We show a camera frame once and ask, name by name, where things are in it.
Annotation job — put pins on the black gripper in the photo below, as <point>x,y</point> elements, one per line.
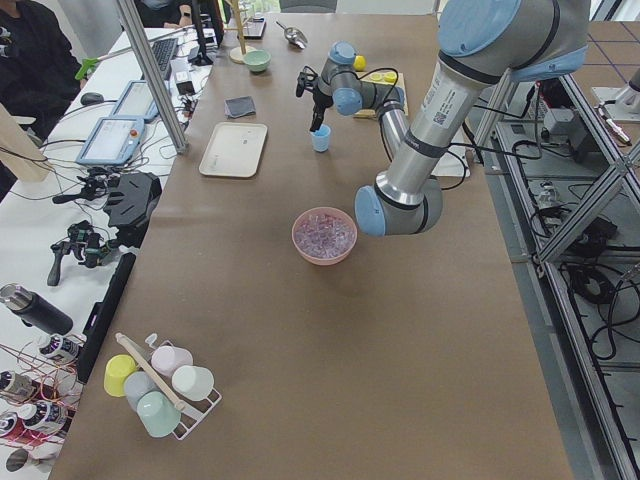
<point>320,100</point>

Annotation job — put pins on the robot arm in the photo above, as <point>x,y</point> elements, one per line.
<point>479,41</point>

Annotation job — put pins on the light blue cup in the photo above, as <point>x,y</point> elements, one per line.
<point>320,138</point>

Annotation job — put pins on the steel ice scoop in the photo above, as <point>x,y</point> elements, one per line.
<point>294,36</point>

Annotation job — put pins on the clear ice cube pile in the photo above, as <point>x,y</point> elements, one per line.
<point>323,235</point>

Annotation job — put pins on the pink cup on rack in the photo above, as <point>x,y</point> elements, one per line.
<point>166,359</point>

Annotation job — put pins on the white cup on rack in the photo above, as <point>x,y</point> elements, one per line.
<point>193,382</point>

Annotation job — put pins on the yellow cup on rack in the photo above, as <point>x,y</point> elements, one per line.
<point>117,370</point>

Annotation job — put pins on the grey cup on rack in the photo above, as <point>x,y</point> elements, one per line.
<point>137,385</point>

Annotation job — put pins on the white cup drying rack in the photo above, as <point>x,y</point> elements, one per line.
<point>192,413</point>

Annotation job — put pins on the mint cup on rack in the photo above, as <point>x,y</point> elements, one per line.
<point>158,415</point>

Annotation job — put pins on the wooden cutting board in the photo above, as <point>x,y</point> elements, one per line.
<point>374,94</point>

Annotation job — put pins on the upper whole yellow lemon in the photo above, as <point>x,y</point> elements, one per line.
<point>360,63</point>

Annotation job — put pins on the mint green bowl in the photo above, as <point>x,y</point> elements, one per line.
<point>257,61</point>

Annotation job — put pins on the grey folded cloth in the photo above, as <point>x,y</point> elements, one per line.
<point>239,107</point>

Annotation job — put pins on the cream rabbit tray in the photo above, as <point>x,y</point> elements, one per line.
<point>234,150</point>

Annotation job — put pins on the wooden glass rack stand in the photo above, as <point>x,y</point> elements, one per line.
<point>239,18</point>

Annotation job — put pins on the pink bowl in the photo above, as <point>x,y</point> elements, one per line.
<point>330,210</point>

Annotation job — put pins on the black keyboard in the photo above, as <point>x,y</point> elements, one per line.
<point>164,51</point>

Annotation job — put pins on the upper blue teach pendant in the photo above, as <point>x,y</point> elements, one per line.
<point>136,100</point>

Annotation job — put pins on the blue teach pendant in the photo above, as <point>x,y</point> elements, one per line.
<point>136,100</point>
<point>112,141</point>

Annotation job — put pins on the lower blue teach pendant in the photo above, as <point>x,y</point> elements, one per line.
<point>112,141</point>

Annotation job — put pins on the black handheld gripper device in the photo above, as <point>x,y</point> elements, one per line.
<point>85,244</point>

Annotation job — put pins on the seated person in black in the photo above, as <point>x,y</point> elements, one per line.
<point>39,81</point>

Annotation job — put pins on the black flat bar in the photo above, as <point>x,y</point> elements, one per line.
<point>100,318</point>

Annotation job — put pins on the black thermos bottle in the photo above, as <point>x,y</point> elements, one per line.
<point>34,310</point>

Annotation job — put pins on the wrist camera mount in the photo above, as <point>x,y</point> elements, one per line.
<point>306,82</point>

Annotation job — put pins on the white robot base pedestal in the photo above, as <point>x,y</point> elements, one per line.
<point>453,163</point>

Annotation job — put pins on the black bracket plate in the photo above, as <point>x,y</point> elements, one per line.
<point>130,202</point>

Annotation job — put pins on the aluminium frame post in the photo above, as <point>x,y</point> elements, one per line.
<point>140,44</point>

